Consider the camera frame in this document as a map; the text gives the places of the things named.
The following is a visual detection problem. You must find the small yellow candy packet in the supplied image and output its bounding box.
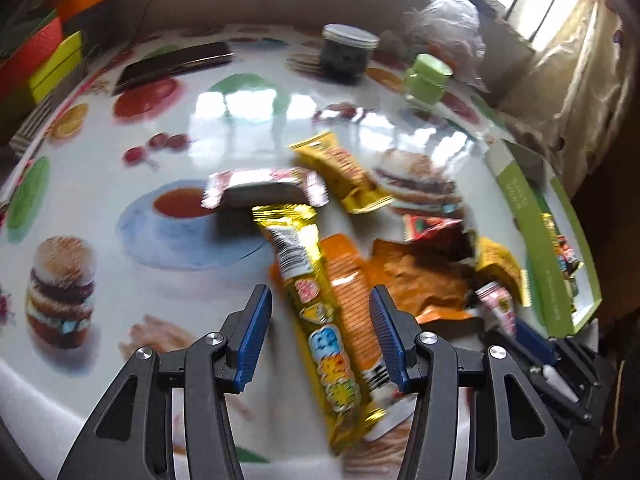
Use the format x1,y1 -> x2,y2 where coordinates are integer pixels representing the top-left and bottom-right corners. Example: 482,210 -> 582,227
475,236 -> 532,308

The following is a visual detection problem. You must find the small pink white candy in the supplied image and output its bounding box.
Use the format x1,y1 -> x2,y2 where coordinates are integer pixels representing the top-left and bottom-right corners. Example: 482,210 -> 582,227
475,282 -> 516,337

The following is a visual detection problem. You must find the red textured box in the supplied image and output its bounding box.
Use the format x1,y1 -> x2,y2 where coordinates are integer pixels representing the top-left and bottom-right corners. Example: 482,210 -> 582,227
1,12 -> 64,99

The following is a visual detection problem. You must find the dark jar white lid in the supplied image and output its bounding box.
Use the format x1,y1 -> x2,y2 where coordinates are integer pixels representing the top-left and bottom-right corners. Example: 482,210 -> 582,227
319,24 -> 380,84

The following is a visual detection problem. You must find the orange chip bag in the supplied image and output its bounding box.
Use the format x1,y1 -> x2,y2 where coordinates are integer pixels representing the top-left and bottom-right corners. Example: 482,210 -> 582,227
367,238 -> 478,325

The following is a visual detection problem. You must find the long gold snack bar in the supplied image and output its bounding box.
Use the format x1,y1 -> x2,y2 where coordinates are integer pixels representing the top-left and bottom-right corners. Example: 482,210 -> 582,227
252,204 -> 384,455

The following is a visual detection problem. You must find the yellow peanut candy packet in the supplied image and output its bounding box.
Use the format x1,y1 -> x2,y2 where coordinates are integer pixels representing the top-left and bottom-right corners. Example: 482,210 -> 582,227
288,131 -> 394,214

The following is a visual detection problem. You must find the black phone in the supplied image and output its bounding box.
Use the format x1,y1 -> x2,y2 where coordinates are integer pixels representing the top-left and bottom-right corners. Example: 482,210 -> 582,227
112,41 -> 233,96

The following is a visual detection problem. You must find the clear plastic bag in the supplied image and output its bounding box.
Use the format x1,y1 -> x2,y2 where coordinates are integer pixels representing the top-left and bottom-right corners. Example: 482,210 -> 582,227
404,0 -> 487,92

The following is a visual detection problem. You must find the green cream jar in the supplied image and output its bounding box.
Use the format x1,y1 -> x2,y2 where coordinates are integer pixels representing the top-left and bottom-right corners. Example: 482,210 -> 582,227
404,53 -> 452,110

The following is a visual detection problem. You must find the green white cardboard box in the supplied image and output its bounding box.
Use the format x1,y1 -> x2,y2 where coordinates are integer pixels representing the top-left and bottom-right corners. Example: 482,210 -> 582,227
485,139 -> 602,338

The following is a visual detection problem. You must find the yellow green box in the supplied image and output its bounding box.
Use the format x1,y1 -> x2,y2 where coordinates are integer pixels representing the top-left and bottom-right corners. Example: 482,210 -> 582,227
27,32 -> 82,105

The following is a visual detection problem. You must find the white brown nougat candy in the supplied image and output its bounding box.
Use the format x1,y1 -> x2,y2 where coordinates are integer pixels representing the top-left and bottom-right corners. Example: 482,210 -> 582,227
202,167 -> 330,209

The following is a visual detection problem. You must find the orange biscuit packet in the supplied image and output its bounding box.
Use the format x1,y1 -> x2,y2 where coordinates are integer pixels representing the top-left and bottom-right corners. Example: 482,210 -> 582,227
268,232 -> 419,443

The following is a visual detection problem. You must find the striped grey box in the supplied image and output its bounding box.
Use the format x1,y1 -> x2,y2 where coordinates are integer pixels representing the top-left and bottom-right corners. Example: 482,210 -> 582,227
9,93 -> 54,160

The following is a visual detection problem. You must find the beige patterned curtain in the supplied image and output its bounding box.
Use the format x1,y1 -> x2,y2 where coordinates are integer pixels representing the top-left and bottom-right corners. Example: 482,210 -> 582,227
498,0 -> 639,196

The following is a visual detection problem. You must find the red snack packet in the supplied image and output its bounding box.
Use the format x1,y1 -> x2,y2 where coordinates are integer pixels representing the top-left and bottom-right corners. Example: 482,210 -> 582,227
402,214 -> 474,261

